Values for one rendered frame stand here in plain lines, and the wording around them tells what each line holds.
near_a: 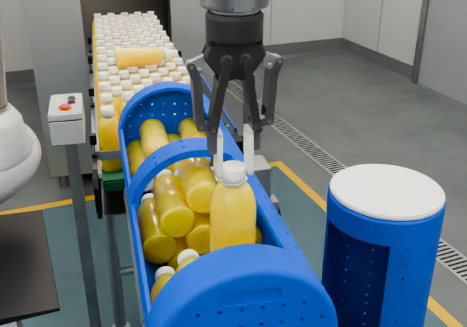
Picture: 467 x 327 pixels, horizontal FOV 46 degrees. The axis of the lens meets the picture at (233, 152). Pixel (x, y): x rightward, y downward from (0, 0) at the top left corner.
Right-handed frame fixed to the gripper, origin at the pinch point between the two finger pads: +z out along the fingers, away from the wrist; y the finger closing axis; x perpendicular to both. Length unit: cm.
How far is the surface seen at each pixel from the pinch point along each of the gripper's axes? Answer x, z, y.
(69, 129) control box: 92, 32, -29
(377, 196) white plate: 35, 33, 44
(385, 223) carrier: 25, 34, 42
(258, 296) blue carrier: -11.2, 17.3, 1.0
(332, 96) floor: 379, 141, 187
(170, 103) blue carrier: 75, 20, 0
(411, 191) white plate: 34, 33, 54
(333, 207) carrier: 37, 36, 34
